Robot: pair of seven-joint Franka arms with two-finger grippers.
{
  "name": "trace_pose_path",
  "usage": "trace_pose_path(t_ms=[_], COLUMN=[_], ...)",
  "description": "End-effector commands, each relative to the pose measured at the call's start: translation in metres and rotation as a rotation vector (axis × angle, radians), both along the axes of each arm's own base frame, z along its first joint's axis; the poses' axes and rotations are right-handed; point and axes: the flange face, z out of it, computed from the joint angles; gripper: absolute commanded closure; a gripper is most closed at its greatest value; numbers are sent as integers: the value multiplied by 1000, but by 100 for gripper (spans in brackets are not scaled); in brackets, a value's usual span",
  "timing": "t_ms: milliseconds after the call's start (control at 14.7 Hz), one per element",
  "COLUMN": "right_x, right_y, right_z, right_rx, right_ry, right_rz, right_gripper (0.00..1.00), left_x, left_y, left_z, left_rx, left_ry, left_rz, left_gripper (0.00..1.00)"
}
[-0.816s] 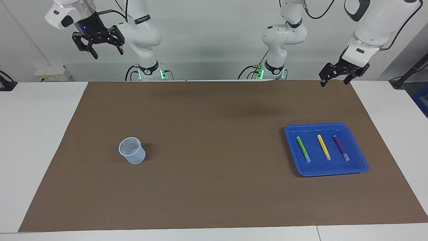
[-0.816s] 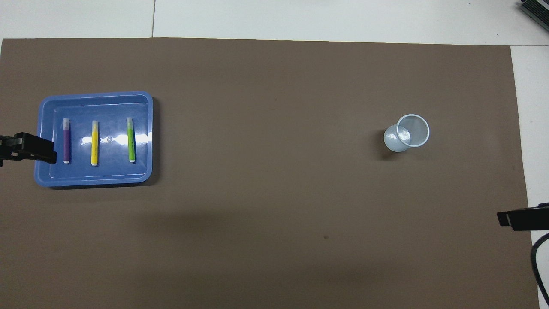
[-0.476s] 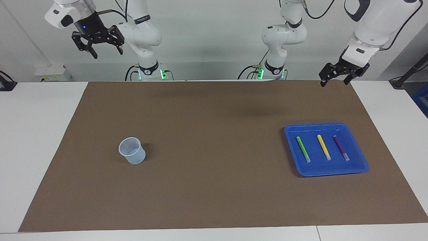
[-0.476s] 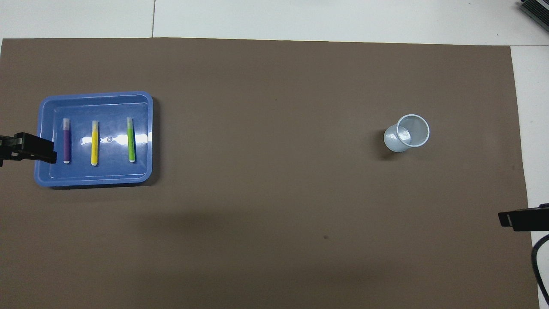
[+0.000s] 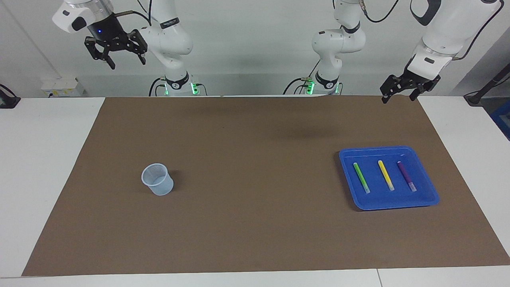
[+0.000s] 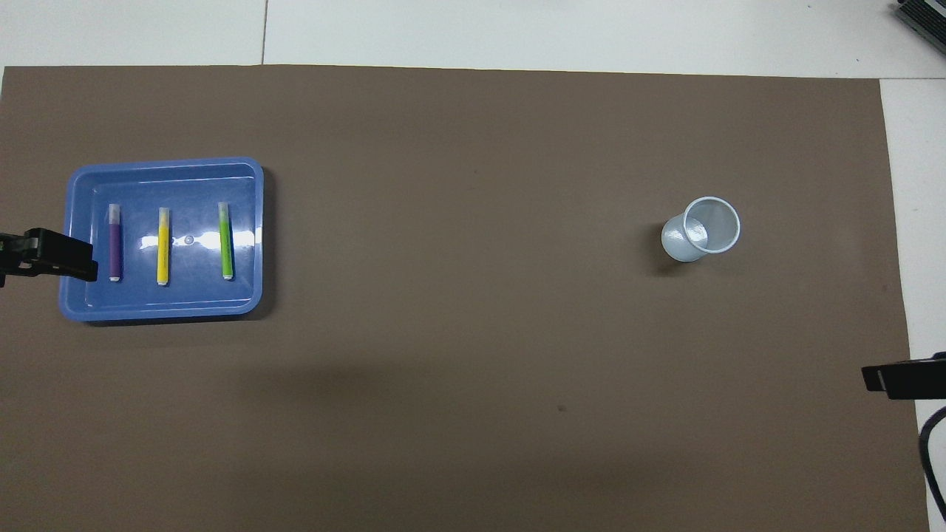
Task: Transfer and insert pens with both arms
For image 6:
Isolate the grey ribbed device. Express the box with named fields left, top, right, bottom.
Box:
left=894, top=0, right=946, bottom=44

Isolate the yellow marker pen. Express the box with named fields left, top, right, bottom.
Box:
left=157, top=208, right=171, bottom=287

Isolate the translucent plastic cup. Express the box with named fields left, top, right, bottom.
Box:
left=661, top=196, right=741, bottom=264

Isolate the green marker pen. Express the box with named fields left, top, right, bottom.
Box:
left=218, top=202, right=234, bottom=281

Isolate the brown table mat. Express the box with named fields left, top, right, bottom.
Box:
left=0, top=65, right=932, bottom=532

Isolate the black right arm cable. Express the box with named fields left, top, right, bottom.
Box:
left=918, top=404, right=946, bottom=522

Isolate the blue plastic tray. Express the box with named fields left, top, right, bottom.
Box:
left=59, top=157, right=265, bottom=324

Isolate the purple marker pen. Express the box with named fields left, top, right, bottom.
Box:
left=108, top=204, right=123, bottom=282

